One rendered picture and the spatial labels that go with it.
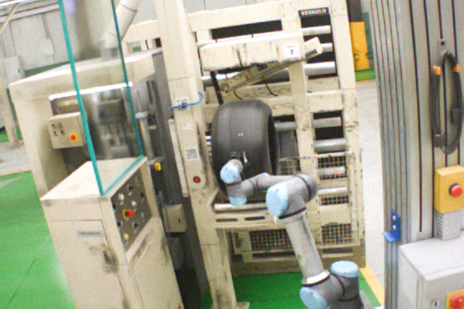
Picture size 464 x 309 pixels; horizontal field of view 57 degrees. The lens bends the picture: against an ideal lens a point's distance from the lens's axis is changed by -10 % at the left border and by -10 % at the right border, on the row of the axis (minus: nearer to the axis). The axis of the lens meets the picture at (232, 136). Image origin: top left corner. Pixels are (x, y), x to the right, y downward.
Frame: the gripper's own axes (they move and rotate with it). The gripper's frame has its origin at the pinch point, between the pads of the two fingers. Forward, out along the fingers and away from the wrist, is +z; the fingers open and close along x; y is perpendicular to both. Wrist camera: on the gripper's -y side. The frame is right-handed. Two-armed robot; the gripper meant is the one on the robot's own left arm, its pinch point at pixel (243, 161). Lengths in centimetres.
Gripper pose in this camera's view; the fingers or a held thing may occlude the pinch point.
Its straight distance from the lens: 241.8
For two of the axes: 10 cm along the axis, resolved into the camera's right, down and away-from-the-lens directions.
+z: 2.0, -1.8, 9.6
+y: -1.3, -9.8, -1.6
